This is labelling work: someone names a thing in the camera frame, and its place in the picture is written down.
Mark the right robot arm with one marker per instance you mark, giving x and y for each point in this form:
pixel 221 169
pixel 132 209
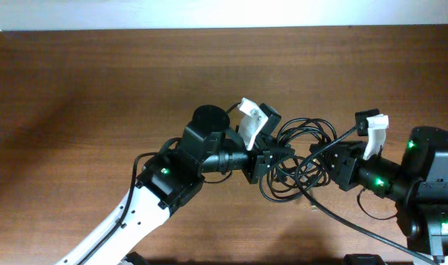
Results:
pixel 418 185

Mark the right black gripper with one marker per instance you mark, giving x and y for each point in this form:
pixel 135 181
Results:
pixel 346 171

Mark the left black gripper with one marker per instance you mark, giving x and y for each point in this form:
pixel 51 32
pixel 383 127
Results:
pixel 261 149

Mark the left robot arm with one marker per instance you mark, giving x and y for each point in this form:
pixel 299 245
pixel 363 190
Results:
pixel 175 174

